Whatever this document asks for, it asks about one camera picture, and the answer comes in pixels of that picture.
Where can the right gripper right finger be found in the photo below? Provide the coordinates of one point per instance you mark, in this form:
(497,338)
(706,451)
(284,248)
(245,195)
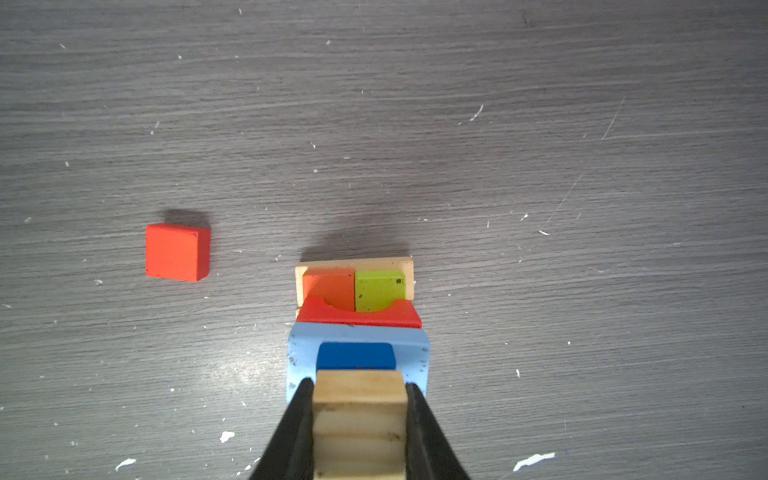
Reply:
(429,455)

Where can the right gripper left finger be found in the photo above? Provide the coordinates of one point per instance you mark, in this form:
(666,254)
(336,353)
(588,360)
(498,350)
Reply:
(289,453)

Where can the small natural wood cube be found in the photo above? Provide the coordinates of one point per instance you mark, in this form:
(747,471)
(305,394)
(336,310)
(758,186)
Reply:
(359,424)

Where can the dark blue wood cube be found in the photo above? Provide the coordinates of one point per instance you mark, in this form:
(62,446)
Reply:
(355,356)

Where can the light blue wood block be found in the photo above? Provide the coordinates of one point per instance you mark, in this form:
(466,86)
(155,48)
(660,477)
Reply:
(411,349)

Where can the red arch wood block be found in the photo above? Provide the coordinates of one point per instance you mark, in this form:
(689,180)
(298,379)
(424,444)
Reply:
(401,314)

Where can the lime green wood block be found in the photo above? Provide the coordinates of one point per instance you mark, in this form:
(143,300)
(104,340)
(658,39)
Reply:
(377,290)

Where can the orange wood block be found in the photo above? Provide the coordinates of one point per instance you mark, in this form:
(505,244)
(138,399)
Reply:
(336,286)

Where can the natural wood block long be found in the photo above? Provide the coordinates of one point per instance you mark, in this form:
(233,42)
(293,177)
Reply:
(405,264)

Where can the small red wood cube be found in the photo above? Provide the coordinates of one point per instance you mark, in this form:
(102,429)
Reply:
(177,252)

